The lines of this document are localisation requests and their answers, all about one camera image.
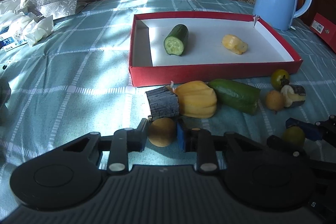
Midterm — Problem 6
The green tomato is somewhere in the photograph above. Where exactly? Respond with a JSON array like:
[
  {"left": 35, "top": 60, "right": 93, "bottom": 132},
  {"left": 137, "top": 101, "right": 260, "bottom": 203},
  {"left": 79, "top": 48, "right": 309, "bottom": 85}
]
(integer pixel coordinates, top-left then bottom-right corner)
[
  {"left": 270, "top": 69, "right": 290, "bottom": 90},
  {"left": 282, "top": 126, "right": 305, "bottom": 147}
]

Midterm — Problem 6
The grey yellow layered block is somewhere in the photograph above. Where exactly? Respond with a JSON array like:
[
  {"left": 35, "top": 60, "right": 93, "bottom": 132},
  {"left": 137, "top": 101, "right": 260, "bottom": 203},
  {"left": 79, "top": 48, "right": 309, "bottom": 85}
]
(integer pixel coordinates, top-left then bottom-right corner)
[{"left": 280, "top": 85, "right": 306, "bottom": 108}]

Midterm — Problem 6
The grey orange cylinder piece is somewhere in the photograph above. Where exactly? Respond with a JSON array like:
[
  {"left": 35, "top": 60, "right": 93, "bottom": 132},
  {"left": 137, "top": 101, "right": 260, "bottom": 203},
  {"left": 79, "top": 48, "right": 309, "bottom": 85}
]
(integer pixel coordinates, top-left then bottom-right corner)
[{"left": 146, "top": 86, "right": 179, "bottom": 121}]

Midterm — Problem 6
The large yellow jackfruit piece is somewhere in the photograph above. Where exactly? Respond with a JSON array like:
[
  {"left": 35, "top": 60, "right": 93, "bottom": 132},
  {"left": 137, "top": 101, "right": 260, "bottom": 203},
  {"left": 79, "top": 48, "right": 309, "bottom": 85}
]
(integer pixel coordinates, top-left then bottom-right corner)
[{"left": 174, "top": 81, "right": 217, "bottom": 119}]

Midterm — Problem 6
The large cucumber half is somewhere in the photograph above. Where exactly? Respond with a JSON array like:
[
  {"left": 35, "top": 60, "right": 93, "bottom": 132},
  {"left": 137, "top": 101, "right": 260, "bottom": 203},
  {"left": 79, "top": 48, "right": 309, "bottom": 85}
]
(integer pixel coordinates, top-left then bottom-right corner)
[{"left": 208, "top": 79, "right": 261, "bottom": 115}]

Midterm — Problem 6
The red shallow cardboard tray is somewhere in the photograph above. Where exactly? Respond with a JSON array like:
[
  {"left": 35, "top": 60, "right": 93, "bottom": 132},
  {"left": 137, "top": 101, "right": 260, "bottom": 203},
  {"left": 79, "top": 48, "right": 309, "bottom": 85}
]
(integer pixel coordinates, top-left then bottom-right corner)
[{"left": 129, "top": 11, "right": 303, "bottom": 87}]

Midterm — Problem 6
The cucumber half in tray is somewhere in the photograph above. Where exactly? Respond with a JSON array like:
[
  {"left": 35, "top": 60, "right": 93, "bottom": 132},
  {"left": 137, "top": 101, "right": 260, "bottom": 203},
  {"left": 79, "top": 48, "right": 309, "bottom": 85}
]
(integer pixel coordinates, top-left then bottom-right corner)
[{"left": 163, "top": 24, "right": 189, "bottom": 56}]

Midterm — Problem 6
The red cardboard box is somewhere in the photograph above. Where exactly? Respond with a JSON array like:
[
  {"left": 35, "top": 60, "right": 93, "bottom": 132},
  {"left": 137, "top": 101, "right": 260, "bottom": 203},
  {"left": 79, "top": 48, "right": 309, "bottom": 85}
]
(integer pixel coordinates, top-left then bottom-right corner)
[{"left": 310, "top": 13, "right": 336, "bottom": 52}]

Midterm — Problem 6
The blue white tissue pack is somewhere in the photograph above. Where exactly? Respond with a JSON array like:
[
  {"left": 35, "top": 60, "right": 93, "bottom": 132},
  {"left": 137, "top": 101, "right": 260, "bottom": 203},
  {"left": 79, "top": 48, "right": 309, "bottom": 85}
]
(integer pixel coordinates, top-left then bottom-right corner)
[{"left": 0, "top": 26, "right": 27, "bottom": 52}]

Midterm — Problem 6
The crumpled white plastic bag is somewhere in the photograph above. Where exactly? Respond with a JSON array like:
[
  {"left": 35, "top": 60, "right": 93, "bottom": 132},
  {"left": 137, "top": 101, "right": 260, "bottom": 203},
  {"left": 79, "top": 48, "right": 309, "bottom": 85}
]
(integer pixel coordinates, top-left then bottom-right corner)
[{"left": 1, "top": 0, "right": 54, "bottom": 47}]

